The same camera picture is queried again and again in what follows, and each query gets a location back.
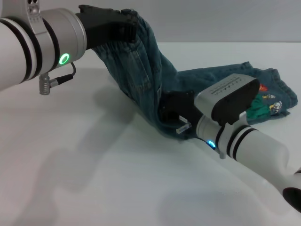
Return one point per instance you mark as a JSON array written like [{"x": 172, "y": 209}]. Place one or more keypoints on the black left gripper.
[{"x": 101, "y": 26}]

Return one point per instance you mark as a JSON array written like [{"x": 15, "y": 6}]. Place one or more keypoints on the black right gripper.
[{"x": 178, "y": 103}]

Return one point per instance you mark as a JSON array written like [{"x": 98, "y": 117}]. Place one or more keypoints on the blue denim shorts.
[{"x": 141, "y": 66}]

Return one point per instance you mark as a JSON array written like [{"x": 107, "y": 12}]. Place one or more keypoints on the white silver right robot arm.
[{"x": 254, "y": 150}]

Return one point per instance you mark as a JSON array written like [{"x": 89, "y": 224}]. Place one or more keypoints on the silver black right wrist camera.
[{"x": 230, "y": 99}]

